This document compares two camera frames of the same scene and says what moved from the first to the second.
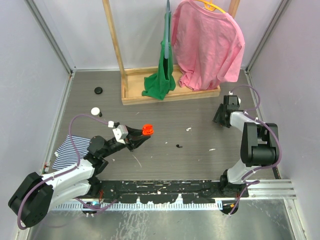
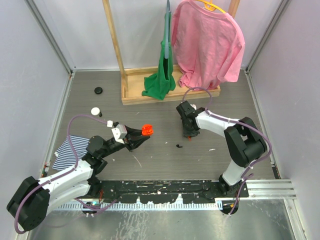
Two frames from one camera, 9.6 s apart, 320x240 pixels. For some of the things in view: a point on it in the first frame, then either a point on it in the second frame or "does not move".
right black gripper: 217,119 -> 187,133
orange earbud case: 147,129 does not move
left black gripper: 136,140 does not move
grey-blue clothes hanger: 166,43 does not move
